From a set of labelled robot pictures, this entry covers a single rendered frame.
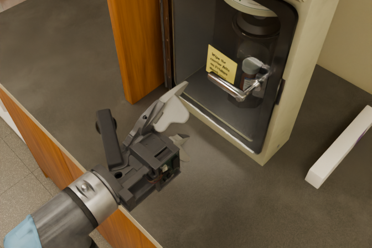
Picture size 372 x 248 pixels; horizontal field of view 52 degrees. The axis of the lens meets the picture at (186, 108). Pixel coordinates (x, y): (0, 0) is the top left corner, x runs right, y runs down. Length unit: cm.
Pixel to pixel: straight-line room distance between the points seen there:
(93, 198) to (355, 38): 83
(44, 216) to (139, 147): 16
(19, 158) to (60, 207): 167
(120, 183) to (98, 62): 64
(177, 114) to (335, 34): 67
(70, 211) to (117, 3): 45
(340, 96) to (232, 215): 48
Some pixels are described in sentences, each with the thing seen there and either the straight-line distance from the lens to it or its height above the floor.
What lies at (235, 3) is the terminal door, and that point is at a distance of 67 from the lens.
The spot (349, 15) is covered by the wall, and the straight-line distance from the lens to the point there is 112.
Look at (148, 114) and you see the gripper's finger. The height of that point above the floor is 126.
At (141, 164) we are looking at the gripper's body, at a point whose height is 122.
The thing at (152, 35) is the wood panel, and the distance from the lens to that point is 95.
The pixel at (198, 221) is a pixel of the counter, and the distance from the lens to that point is 86.
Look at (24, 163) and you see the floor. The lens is 220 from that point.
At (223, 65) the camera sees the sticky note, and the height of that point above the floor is 120.
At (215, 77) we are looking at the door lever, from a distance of 73.
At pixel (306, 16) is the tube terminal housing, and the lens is 62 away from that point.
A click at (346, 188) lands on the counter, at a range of 96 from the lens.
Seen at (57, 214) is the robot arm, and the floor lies 124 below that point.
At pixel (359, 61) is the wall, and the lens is 117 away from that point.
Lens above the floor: 173
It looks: 50 degrees down
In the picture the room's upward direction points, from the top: straight up
